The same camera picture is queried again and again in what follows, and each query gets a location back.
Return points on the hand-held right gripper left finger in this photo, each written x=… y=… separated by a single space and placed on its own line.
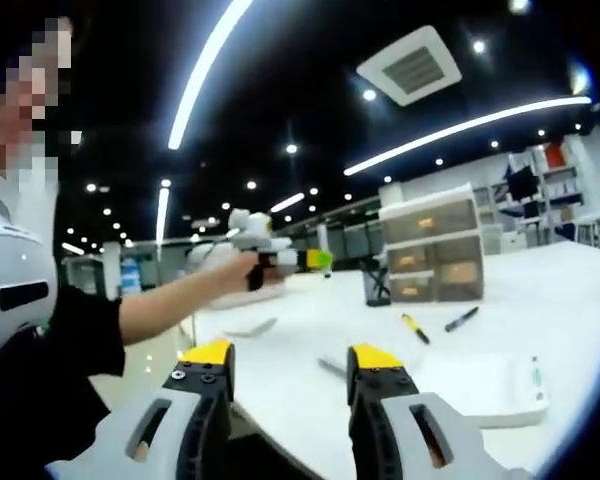
x=150 y=435

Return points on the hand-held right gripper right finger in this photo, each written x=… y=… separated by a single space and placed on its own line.
x=460 y=445

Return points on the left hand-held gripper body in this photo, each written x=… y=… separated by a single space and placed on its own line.
x=252 y=230

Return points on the thick white note pad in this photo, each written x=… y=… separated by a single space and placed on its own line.
x=480 y=390

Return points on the white sticky note stack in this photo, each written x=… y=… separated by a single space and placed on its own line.
x=252 y=327

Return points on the yellow black pen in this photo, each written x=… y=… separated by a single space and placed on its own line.
x=415 y=328

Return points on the black marker pen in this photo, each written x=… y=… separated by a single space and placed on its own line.
x=461 y=320

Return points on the white desk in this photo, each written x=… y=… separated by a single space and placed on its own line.
x=290 y=350

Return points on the person's left hand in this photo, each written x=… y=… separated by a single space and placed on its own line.
x=235 y=272

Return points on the black mesh pen holder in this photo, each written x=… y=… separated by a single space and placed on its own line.
x=377 y=296

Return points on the group of ceiling spotlights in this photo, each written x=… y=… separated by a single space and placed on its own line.
x=291 y=148

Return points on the person's black clothing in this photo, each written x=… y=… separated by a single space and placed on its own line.
x=40 y=390

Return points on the blue standing banner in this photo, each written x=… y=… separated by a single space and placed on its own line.
x=131 y=272

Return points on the plastic drawer cabinet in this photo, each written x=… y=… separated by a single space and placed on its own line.
x=430 y=220

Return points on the long ceiling light strip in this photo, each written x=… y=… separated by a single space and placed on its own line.
x=570 y=103
x=198 y=75

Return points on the ceiling air vent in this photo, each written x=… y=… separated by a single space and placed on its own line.
x=410 y=67

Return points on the black monitor on shelf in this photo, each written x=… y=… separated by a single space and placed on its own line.
x=523 y=182

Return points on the white shelf unit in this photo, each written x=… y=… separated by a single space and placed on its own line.
x=565 y=200

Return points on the red box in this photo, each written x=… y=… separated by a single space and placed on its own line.
x=555 y=153

